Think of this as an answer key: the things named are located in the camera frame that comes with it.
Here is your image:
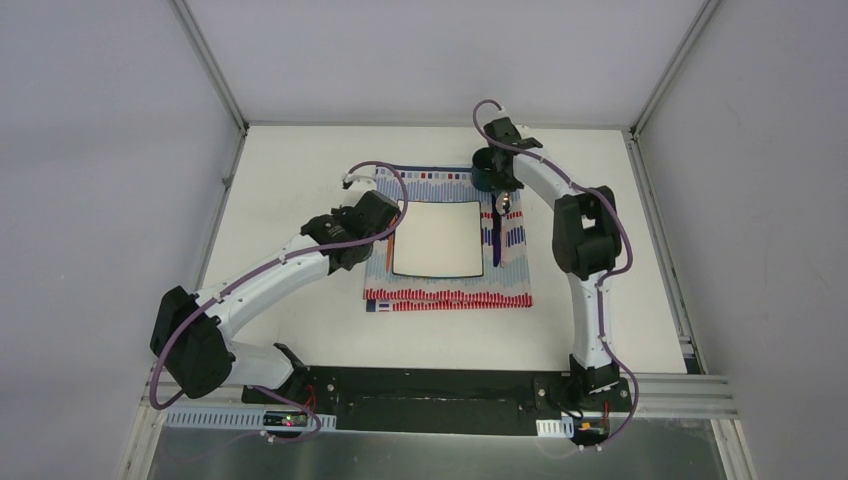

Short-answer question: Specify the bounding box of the dark green mug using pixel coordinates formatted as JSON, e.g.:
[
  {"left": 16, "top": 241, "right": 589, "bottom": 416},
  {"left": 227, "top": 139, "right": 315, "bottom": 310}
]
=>
[{"left": 471, "top": 147, "right": 502, "bottom": 193}]

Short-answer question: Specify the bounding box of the silver spoon pink handle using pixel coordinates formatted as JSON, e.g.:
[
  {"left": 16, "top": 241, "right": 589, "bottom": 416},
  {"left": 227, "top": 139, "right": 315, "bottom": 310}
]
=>
[{"left": 493, "top": 191, "right": 512, "bottom": 268}]

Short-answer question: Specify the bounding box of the dark blue plastic knife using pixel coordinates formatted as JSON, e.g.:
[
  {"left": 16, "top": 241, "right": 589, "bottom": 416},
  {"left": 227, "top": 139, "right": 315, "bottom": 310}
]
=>
[{"left": 491, "top": 211, "right": 502, "bottom": 268}]

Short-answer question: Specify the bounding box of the patterned cloth napkin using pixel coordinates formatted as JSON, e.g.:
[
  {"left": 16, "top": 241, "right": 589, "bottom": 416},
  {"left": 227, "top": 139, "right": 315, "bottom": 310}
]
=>
[{"left": 363, "top": 165, "right": 533, "bottom": 312}]

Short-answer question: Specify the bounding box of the white square plate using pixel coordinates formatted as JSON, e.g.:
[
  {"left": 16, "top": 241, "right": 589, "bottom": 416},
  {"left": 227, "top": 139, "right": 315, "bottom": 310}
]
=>
[{"left": 391, "top": 201, "right": 484, "bottom": 279}]

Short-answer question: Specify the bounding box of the orange plastic fork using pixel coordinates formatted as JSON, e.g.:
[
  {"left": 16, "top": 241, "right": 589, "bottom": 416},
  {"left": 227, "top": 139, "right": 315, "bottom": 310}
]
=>
[{"left": 385, "top": 234, "right": 395, "bottom": 273}]

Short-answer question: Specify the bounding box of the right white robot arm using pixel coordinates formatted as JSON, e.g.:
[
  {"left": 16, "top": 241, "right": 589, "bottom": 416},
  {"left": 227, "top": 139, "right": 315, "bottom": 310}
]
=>
[{"left": 472, "top": 117, "right": 623, "bottom": 410}]

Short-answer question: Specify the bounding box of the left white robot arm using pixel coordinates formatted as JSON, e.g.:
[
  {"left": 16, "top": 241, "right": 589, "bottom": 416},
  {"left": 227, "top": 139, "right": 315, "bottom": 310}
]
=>
[{"left": 150, "top": 190, "right": 402, "bottom": 405}]

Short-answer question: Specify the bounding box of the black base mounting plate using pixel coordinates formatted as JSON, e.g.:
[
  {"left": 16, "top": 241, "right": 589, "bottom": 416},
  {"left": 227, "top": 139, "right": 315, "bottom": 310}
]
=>
[{"left": 241, "top": 366, "right": 631, "bottom": 437}]

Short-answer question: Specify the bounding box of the left white cable duct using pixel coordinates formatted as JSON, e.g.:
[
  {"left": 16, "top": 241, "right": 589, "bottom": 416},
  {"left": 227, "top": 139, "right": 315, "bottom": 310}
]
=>
[{"left": 164, "top": 407, "right": 337, "bottom": 433}]

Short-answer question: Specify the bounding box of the white cable duct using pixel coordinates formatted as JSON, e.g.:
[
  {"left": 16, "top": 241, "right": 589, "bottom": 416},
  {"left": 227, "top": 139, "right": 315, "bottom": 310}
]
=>
[
  {"left": 535, "top": 417, "right": 574, "bottom": 439},
  {"left": 164, "top": 407, "right": 337, "bottom": 433}
]

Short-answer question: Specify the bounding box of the right white cable duct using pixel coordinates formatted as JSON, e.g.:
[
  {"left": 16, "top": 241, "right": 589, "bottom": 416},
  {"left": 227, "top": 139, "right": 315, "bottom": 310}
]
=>
[{"left": 535, "top": 417, "right": 574, "bottom": 439}]

